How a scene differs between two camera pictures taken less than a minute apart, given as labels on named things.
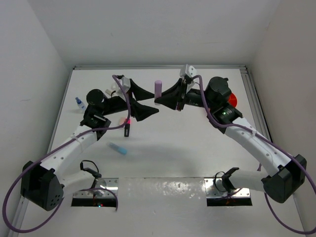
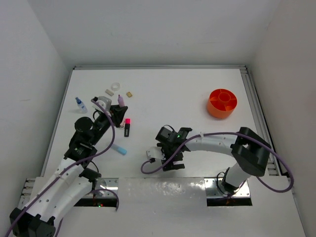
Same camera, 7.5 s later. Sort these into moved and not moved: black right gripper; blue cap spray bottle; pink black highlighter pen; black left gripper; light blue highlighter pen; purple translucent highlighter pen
Moved: purple translucent highlighter pen; black right gripper; black left gripper
Not moved: blue cap spray bottle; light blue highlighter pen; pink black highlighter pen
